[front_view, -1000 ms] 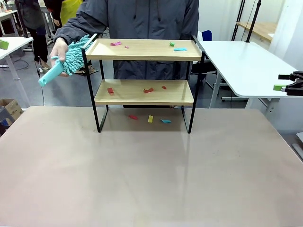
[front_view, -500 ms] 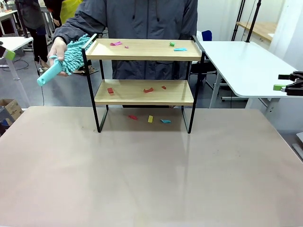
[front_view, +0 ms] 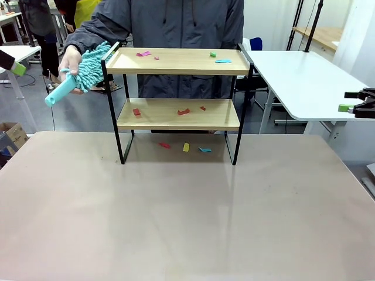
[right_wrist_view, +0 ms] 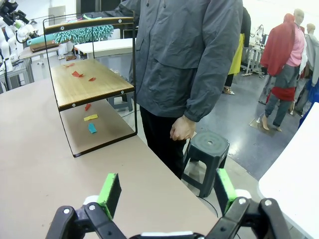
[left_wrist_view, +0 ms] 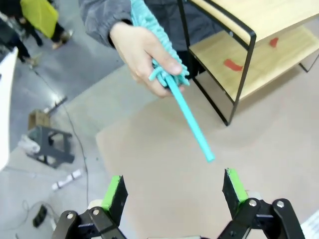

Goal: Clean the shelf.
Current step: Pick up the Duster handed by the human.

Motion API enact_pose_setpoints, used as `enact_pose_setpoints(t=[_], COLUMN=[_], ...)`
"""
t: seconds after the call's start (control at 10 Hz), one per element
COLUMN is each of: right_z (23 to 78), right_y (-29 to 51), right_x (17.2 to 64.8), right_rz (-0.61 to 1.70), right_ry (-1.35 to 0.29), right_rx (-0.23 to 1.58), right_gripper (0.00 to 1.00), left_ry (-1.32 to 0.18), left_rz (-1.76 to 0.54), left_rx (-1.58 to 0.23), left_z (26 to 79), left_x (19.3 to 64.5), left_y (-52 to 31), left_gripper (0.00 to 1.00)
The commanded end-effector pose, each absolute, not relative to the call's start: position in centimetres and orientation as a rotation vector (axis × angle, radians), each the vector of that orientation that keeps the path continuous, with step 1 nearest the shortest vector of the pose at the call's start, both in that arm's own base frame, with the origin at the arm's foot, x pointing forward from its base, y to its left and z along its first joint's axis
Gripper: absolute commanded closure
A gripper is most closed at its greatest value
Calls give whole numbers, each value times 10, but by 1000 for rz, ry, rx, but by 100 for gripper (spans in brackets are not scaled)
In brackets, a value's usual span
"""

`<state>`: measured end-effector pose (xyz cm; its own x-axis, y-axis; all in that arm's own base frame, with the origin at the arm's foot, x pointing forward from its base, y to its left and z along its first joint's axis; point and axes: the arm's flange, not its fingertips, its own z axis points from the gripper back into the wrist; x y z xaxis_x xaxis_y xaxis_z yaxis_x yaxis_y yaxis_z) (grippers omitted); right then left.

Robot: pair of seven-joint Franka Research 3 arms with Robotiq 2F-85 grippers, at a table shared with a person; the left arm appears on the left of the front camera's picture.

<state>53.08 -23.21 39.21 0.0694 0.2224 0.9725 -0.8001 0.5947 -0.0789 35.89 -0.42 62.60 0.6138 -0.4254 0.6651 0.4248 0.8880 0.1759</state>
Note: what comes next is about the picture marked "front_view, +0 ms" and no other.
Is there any bystander in black clothes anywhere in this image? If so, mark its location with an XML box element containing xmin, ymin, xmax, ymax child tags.
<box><xmin>20</xmin><ymin>0</ymin><xmax>61</xmax><ymax>84</ymax></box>

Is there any wooden background desk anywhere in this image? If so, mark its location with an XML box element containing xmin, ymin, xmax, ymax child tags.
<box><xmin>292</xmin><ymin>26</ymin><xmax>343</xmax><ymax>52</ymax></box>

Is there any grey metal rail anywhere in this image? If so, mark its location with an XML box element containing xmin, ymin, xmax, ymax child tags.
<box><xmin>362</xmin><ymin>163</ymin><xmax>375</xmax><ymax>201</ymax></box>

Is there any person's right hand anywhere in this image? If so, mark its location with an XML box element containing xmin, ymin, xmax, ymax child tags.
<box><xmin>57</xmin><ymin>45</ymin><xmax>88</xmax><ymax>95</ymax></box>

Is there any black metal wooden two-tier shelf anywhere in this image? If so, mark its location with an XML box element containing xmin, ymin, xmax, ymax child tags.
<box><xmin>100</xmin><ymin>41</ymin><xmax>255</xmax><ymax>166</ymax></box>

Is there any bystander with yellow apron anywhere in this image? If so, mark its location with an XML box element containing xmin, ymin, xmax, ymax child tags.
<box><xmin>55</xmin><ymin>0</ymin><xmax>103</xmax><ymax>35</ymax></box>

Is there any white background desk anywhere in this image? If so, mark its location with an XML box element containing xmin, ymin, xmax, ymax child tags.
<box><xmin>0</xmin><ymin>12</ymin><xmax>23</xmax><ymax>44</ymax></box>

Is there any teal chenille duster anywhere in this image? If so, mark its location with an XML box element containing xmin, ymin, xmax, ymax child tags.
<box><xmin>44</xmin><ymin>40</ymin><xmax>112</xmax><ymax>108</ymax></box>

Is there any large white side table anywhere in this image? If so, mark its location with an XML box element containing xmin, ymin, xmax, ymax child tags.
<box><xmin>244</xmin><ymin>50</ymin><xmax>375</xmax><ymax>144</ymax></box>

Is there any black floor cable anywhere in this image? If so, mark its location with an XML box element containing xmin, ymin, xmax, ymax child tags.
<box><xmin>43</xmin><ymin>68</ymin><xmax>56</xmax><ymax>131</ymax></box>

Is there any black stand pole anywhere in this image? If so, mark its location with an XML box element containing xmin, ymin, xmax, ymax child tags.
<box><xmin>303</xmin><ymin>0</ymin><xmax>325</xmax><ymax>53</ymax></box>

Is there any person in grey jacket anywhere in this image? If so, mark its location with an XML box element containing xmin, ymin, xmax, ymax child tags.
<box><xmin>66</xmin><ymin>0</ymin><xmax>245</xmax><ymax>100</ymax></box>

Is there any cardboard box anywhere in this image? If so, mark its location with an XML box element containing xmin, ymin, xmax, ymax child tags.
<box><xmin>0</xmin><ymin>122</ymin><xmax>29</xmax><ymax>156</ymax></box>

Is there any person's right forearm grey sleeve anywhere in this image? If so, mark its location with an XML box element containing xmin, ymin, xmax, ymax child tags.
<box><xmin>64</xmin><ymin>25</ymin><xmax>102</xmax><ymax>56</ymax></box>

